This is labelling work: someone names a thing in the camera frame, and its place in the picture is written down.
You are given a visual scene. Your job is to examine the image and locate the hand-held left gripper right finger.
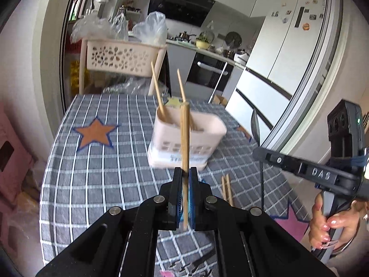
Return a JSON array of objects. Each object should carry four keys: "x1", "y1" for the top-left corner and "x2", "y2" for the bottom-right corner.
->
[{"x1": 189, "y1": 167, "x2": 336, "y2": 277}]

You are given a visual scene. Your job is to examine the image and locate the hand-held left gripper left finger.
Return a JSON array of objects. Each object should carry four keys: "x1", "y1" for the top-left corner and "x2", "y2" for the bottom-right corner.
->
[{"x1": 36, "y1": 167, "x2": 184, "y2": 277}]

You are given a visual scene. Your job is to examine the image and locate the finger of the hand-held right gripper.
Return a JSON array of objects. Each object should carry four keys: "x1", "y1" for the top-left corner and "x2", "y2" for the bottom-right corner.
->
[{"x1": 253, "y1": 147, "x2": 307, "y2": 176}]

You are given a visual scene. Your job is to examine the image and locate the beige plastic utensil holder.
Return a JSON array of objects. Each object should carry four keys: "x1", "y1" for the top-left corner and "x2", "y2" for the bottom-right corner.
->
[{"x1": 148, "y1": 105, "x2": 227, "y2": 171}]

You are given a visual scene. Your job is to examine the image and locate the person's right hand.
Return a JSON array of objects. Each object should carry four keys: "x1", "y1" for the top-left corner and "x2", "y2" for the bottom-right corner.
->
[{"x1": 308, "y1": 192, "x2": 369, "y2": 250}]

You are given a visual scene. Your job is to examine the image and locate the white cabinet with dark stripe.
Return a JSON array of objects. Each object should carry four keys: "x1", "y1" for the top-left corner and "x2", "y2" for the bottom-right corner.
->
[{"x1": 225, "y1": 66, "x2": 292, "y2": 142}]

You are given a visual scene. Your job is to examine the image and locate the grey checked star tablecloth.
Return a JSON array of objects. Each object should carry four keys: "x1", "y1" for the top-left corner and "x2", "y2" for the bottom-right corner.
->
[{"x1": 39, "y1": 94, "x2": 312, "y2": 277}]

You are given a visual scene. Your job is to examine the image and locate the white stick mop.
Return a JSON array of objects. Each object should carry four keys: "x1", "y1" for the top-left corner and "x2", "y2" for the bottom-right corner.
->
[{"x1": 214, "y1": 63, "x2": 229, "y2": 99}]

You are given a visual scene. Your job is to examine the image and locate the white refrigerator with magnets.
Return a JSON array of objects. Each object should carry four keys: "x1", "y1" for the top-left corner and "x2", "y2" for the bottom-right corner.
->
[{"x1": 247, "y1": 0, "x2": 330, "y2": 94}]

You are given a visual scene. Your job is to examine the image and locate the black built-in oven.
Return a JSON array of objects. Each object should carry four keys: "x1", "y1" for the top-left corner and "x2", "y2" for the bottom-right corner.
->
[{"x1": 186, "y1": 52, "x2": 235, "y2": 89}]

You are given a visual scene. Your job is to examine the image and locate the crumpled clear plastic bag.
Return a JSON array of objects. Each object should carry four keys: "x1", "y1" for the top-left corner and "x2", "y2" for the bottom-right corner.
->
[{"x1": 102, "y1": 77, "x2": 171, "y2": 96}]

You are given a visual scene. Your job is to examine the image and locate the yellow bowl with greens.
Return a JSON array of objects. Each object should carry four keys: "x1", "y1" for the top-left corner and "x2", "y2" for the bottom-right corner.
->
[{"x1": 195, "y1": 31, "x2": 216, "y2": 49}]

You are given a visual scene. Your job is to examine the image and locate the metal cooking pot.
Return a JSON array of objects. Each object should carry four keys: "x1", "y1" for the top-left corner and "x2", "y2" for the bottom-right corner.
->
[{"x1": 175, "y1": 31, "x2": 197, "y2": 41}]

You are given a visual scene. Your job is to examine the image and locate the beige perforated basket rack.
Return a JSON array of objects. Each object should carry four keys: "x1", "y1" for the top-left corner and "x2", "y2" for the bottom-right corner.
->
[{"x1": 79, "y1": 38, "x2": 168, "y2": 96}]

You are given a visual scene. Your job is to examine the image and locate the black range hood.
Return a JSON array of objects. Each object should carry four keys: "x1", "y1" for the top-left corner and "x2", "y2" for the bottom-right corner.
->
[{"x1": 148, "y1": 0, "x2": 216, "y2": 25}]

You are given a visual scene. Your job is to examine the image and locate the curved kitchen faucet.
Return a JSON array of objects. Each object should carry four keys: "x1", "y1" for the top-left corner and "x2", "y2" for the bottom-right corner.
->
[{"x1": 73, "y1": 0, "x2": 95, "y2": 21}]

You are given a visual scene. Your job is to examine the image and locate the black-handled fork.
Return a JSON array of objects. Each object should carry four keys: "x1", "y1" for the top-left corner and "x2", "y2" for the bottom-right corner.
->
[
  {"x1": 169, "y1": 250, "x2": 217, "y2": 269},
  {"x1": 188, "y1": 267, "x2": 214, "y2": 277}
]

